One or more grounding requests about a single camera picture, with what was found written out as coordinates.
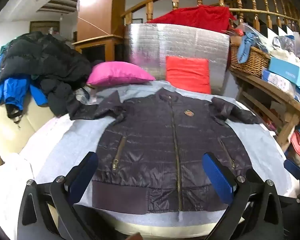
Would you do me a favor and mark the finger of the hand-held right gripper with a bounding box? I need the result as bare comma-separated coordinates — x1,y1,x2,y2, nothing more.
284,159,300,181

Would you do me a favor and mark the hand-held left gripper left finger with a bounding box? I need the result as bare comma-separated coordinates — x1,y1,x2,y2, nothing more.
17,151,99,240

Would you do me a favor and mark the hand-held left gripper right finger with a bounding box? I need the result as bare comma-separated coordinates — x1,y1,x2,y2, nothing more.
202,152,284,240

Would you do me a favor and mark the dark quilted zip jacket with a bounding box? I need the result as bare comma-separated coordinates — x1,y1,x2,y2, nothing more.
66,87,263,215

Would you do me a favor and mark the grey blanket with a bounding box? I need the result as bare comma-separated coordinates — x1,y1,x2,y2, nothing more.
36,80,289,229

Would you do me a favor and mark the white sheet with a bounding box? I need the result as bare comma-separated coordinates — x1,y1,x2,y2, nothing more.
0,115,74,240

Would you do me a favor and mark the wooden side table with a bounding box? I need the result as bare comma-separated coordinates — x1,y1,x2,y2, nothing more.
229,66,300,153

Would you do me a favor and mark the white patterned box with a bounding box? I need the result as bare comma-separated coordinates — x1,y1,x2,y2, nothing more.
261,68,297,95

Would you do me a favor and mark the cream sofa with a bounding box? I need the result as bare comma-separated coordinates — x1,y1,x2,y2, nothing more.
0,96,56,172

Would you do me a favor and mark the blue cardboard box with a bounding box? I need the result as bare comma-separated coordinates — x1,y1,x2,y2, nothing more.
268,56,300,96

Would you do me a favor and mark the red-orange pillow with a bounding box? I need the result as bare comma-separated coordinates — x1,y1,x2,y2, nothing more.
165,56,212,95

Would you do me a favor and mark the pink pillow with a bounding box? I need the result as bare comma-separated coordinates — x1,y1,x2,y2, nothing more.
86,61,157,86

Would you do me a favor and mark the blue jacket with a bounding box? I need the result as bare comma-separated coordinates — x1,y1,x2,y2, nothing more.
0,54,49,113

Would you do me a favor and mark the wicker basket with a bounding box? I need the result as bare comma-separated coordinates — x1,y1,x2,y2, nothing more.
229,42,272,78

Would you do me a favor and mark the black puffer jacket pile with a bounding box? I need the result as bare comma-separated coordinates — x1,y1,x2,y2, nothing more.
0,32,104,118

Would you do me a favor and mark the clear plastic bag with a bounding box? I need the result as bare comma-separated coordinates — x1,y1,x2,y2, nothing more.
272,35,296,54

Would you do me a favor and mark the light blue cloth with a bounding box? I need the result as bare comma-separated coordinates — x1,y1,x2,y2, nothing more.
237,32,269,64

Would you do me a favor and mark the silver foil insulation mat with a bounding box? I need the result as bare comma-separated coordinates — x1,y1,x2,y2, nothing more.
125,23,231,96

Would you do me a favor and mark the red blanket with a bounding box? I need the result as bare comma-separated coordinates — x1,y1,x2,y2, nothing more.
147,5,237,34

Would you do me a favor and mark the wooden stair banister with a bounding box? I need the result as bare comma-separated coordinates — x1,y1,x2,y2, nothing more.
121,0,300,34

